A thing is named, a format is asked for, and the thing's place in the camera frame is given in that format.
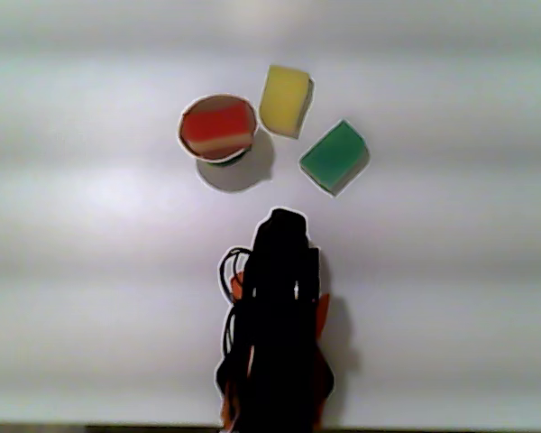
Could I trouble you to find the red sponge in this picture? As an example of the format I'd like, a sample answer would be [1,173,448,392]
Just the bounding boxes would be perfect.
[181,99,255,160]

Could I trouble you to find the green and white sponge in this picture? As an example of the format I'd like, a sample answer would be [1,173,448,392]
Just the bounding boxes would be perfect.
[298,119,371,198]

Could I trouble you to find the yellow and white sponge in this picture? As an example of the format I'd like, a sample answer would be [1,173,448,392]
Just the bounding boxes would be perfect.
[257,64,316,141]

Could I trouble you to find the white paper cup green tape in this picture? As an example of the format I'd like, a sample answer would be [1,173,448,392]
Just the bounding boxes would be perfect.
[178,93,259,169]

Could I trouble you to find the thin black cable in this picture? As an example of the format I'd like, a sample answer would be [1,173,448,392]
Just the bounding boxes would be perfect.
[217,246,254,362]

